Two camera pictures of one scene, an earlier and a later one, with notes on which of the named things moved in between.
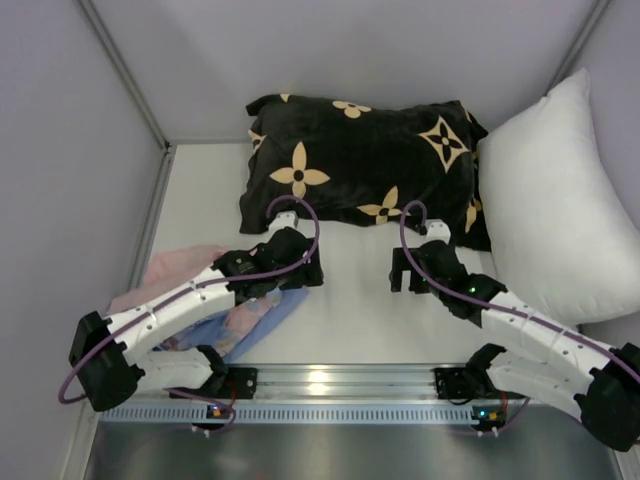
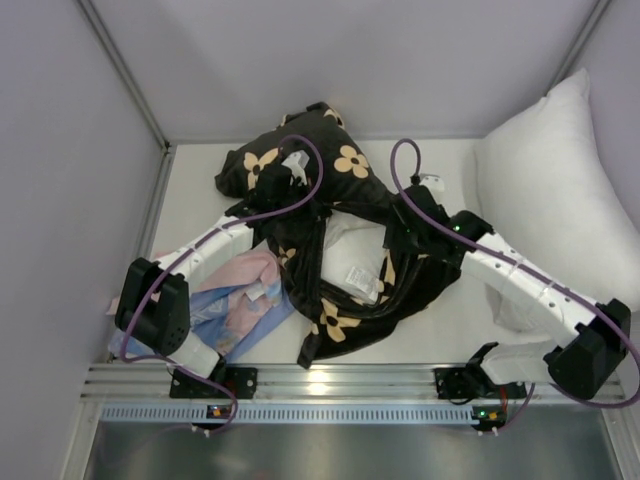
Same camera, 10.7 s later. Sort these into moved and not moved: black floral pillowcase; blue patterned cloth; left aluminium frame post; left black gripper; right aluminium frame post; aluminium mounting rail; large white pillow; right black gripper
Moved: right black gripper; left black gripper; black floral pillowcase
Not moved: blue patterned cloth; large white pillow; left aluminium frame post; aluminium mounting rail; right aluminium frame post
